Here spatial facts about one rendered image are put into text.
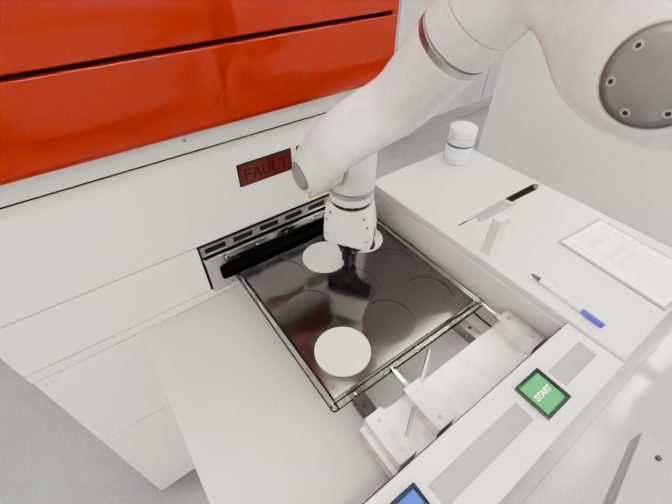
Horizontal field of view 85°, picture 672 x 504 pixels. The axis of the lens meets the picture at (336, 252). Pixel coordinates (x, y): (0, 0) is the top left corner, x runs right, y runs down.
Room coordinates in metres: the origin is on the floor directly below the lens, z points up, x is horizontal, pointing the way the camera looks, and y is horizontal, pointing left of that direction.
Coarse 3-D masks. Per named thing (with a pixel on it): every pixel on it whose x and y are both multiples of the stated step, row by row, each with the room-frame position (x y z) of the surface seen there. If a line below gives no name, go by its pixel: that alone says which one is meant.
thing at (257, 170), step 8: (288, 152) 0.67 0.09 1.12; (264, 160) 0.64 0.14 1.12; (272, 160) 0.65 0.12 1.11; (280, 160) 0.66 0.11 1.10; (288, 160) 0.67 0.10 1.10; (240, 168) 0.61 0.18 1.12; (248, 168) 0.62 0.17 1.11; (256, 168) 0.63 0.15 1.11; (264, 168) 0.64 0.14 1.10; (272, 168) 0.65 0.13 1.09; (280, 168) 0.66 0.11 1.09; (288, 168) 0.67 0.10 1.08; (240, 176) 0.61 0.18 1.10; (248, 176) 0.61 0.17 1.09; (256, 176) 0.62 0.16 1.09; (264, 176) 0.63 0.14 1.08
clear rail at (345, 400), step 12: (468, 312) 0.43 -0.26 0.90; (456, 324) 0.41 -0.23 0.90; (432, 336) 0.38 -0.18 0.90; (420, 348) 0.36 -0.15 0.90; (396, 360) 0.33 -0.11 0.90; (384, 372) 0.31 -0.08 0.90; (360, 384) 0.29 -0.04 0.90; (372, 384) 0.29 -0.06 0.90; (348, 396) 0.27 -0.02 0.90; (336, 408) 0.25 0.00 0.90
